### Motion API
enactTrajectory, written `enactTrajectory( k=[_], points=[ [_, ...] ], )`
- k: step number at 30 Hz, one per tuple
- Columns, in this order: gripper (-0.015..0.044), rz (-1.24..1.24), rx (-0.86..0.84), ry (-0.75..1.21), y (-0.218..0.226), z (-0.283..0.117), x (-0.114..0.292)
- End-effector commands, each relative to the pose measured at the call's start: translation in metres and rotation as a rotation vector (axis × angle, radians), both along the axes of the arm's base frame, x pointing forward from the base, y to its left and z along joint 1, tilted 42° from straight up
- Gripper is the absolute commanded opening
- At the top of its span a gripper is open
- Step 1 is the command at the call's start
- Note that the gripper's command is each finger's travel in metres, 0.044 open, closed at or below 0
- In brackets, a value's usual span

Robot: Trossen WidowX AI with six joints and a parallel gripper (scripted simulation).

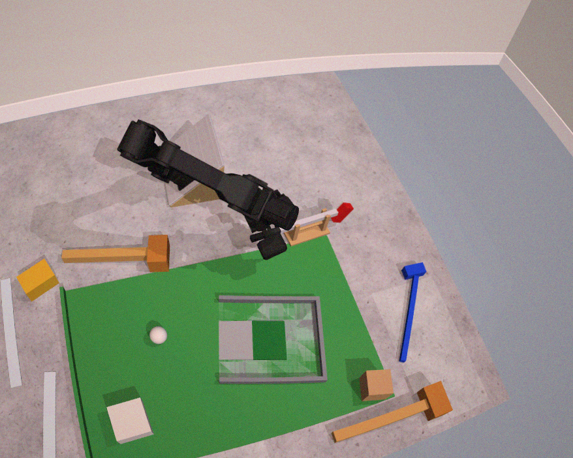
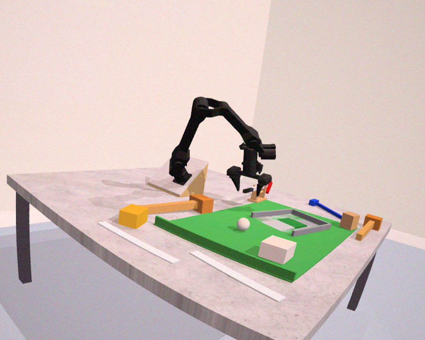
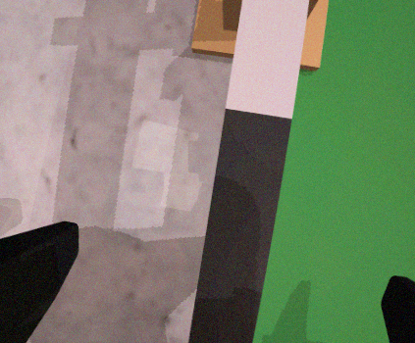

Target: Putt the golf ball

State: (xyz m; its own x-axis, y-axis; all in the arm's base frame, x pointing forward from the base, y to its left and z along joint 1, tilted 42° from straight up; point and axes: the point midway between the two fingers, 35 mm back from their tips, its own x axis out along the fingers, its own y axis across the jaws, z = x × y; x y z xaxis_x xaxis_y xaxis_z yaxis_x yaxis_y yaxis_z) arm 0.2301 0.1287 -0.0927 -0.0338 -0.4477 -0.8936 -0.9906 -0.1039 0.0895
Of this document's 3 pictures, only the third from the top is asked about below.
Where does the green flat mat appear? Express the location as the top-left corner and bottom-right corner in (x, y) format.
(253, 0), (415, 343)

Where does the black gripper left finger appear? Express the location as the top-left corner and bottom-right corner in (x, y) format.
(0, 221), (79, 343)

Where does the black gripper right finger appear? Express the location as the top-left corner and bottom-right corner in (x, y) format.
(381, 274), (415, 343)

